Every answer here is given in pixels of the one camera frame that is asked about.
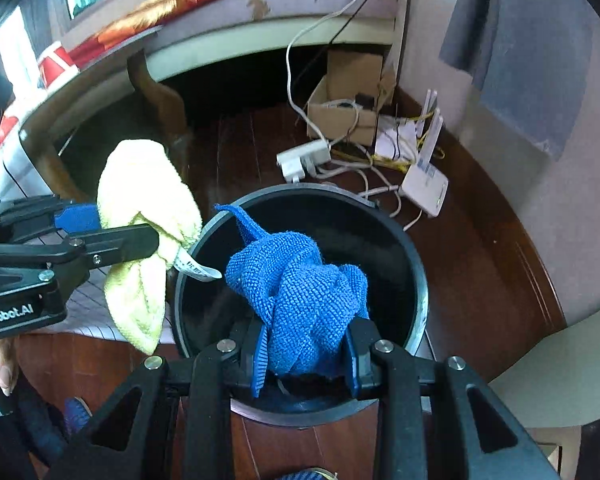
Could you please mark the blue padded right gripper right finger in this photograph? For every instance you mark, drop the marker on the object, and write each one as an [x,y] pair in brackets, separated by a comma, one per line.
[362,373]

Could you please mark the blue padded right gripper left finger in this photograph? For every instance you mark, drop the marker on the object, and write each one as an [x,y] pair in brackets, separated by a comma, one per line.
[260,359]

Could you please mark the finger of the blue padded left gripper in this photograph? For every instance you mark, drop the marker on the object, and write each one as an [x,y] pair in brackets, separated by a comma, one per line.
[116,245]
[78,218]

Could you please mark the blue microfiber cloth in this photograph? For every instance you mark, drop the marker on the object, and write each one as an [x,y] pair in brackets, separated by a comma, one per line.
[304,303]

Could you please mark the yellow microfiber cloth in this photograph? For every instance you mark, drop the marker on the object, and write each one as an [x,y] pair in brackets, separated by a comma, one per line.
[142,198]

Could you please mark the person's hand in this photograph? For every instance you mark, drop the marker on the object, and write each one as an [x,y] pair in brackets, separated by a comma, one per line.
[9,368]

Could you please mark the brown wooden table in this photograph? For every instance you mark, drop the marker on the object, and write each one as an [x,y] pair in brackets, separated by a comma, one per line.
[70,134]

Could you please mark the blue striped slipper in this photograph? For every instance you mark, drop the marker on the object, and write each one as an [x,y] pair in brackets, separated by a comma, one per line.
[76,414]

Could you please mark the white wifi router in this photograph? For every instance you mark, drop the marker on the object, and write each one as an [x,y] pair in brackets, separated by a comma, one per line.
[424,185]

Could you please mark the white power strip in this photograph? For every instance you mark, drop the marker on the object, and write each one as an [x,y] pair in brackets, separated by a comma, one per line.
[296,162]

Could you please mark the brown cardboard box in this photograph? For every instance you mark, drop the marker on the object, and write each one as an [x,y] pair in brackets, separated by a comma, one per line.
[346,102]

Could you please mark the grey hanging cloth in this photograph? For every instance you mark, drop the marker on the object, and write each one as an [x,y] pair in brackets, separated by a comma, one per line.
[529,61]

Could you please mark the bed with white frame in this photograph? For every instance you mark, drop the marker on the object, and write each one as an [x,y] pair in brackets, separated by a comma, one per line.
[230,28]

